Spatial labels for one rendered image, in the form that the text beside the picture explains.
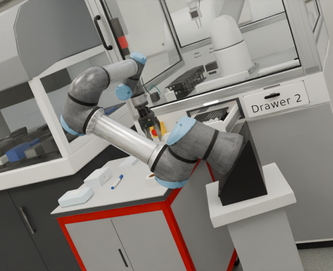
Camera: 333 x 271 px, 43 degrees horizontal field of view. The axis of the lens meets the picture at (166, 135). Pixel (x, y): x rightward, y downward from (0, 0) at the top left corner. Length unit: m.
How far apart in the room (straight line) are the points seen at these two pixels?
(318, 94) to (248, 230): 0.83
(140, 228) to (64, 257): 1.10
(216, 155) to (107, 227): 0.76
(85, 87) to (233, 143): 0.55
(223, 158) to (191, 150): 0.11
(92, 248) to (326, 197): 1.18
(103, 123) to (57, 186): 1.11
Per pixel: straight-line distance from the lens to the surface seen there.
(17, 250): 3.13
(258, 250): 1.53
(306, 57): 2.01
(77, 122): 1.56
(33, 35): 2.42
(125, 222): 1.90
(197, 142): 1.40
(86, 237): 2.07
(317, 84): 2.03
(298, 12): 1.98
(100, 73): 1.56
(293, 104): 2.05
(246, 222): 1.47
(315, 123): 2.09
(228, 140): 1.42
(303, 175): 2.21
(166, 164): 1.46
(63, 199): 2.06
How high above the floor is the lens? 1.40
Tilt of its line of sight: 14 degrees down
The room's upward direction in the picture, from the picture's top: 21 degrees counter-clockwise
